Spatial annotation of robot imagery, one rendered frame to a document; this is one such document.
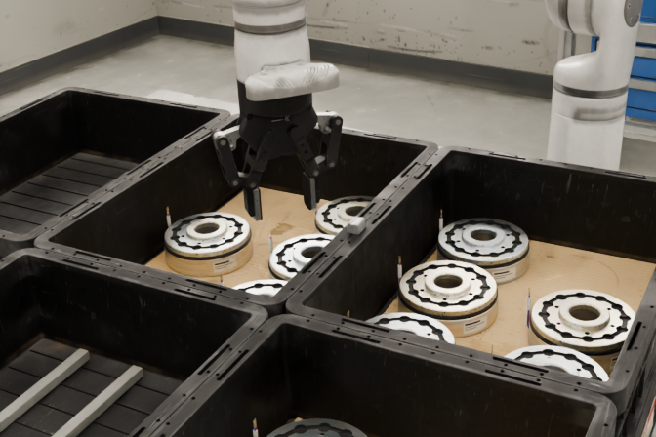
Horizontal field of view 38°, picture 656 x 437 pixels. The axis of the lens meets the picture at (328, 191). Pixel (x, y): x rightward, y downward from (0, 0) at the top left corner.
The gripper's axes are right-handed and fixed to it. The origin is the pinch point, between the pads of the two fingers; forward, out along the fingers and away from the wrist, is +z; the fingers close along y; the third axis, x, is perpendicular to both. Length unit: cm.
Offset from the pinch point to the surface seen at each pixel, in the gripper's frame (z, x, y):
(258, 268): 10.9, -5.4, 2.0
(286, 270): 7.8, 1.5, 0.6
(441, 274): 7.3, 10.1, -13.9
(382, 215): 1.2, 5.7, -9.1
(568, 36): 38, -141, -133
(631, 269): 10.8, 12.8, -36.1
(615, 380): 0.9, 39.2, -13.9
